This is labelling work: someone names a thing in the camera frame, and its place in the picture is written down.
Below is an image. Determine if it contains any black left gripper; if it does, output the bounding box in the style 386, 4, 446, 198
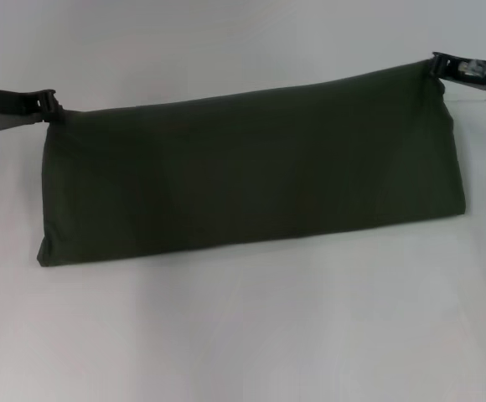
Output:
0, 86, 67, 131

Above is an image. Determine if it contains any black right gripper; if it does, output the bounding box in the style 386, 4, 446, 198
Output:
426, 50, 486, 92

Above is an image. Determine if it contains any dark green FREE! t-shirt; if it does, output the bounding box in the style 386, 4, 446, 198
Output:
35, 57, 475, 271

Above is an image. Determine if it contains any silver cable plug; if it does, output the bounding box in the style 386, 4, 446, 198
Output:
458, 59, 486, 77

